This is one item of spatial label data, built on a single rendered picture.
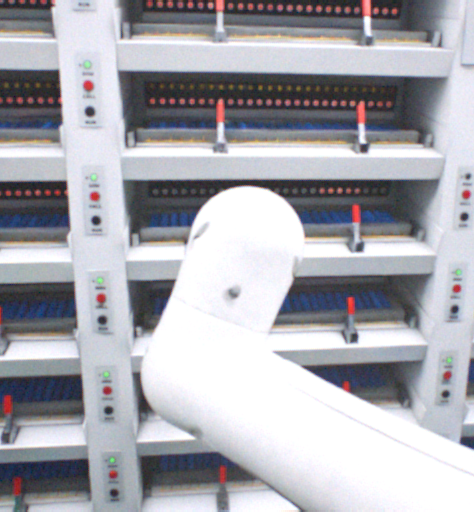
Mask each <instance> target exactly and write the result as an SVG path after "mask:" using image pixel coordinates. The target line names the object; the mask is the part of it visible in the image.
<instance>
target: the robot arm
mask: <svg viewBox="0 0 474 512"><path fill-rule="evenodd" d="M303 254H304V235H303V230H302V226H301V223H300V221H299V219H298V217H297V215H296V213H295V212H294V209H293V208H292V207H291V206H290V205H289V204H287V203H286V202H285V201H284V200H283V199H282V198H280V197H279V196H277V195H276V194H274V193H272V192H268V191H266V189H263V188H258V187H251V186H244V187H236V188H232V189H228V191H225V192H223V193H221V194H219V195H217V196H216V197H214V198H213V199H212V200H209V201H208V202H207V203H206V204H205V205H204V206H203V207H202V209H201V211H200V213H199V214H198V216H197V218H196V220H195V222H194V224H193V227H191V232H190V236H189V239H185V240H184V258H183V262H182V265H181V268H180V272H179V275H178V278H177V281H176V284H175V287H174V291H173V294H171V296H170V298H169V301H168V303H167V305H166V308H165V311H164V313H163V315H162V318H161V320H160V322H159V324H158V326H157V328H156V331H155V333H154V335H153V337H152V339H151V341H150V343H148V345H147V347H146V349H145V353H144V356H143V359H142V366H141V384H142V389H143V392H144V395H146V398H147V401H148V402H149V404H150V406H151V407H152V409H153V410H154V411H155V412H156V413H157V414H158V415H159V416H160V417H161V418H162V419H163V421H166V422H167V423H169V424H170V425H172V426H174V427H176V428H178V429H180V430H181V431H183V432H185V433H188V434H189V435H191V436H193V437H195V438H196V439H198V440H200V441H201V442H203V444H205V445H206V446H209V447H211V448H212V449H214V450H215V451H217V452H219V453H220V454H222V455H223V456H225V457H226V458H229V459H230V460H232V461H233V462H234V463H235V462H236V464H237V463H238V464H239V465H238V464H237V465H238V466H240V467H241V468H243V470H244V471H246V472H247V473H248V474H251V475H252V476H254V477H255V478H256V479H258V480H259V481H261V482H262V483H263V484H265V485H266V486H267V487H269V488H270V489H271V490H274V491H275V492H276V493H278V494H279V495H280V496H282V497H283V498H284V500H286V501H287V502H288V503H290V504H291V505H292V506H294V507H296V508H297V509H298V510H300V511H301V512H474V450H472V449H470V448H467V447H465V446H463V445H460V444H457V443H455V442H452V441H450V440H447V439H445V438H443V437H441V436H438V435H436V434H434V433H430V432H428V430H426V429H424V428H421V427H419V426H417V425H415V424H412V423H410V422H408V421H406V420H403V419H401V418H398V417H396V416H394V415H392V414H390V413H388V412H386V411H384V410H382V409H378V408H376V407H374V406H372V405H370V404H368V403H366V402H364V401H362V400H360V399H358V397H356V396H353V395H351V394H349V393H348V392H346V391H344V390H342V389H340V388H338V387H336V386H334V385H332V384H330V383H328V382H326V381H324V380H322V379H320V378H319V377H317V376H315V375H313V374H312V373H309V372H307V370H305V369H304V368H302V367H300V366H298V365H297V364H295V363H293V362H292V361H288V360H283V359H282V358H280V357H279V356H277V355H275V354H274V353H272V352H271V351H268V350H267V347H266V345H265V342H266V339H267V336H269V333H270V330H271V328H272V325H273V322H274V320H275V318H276V315H277V313H278V311H279V309H280V305H281V303H282V301H283V299H284V297H285V295H286V293H288V291H289V289H290V286H291V284H292V282H293V280H294V278H295V276H296V274H297V272H298V270H299V267H300V265H301V262H302V258H303Z"/></svg>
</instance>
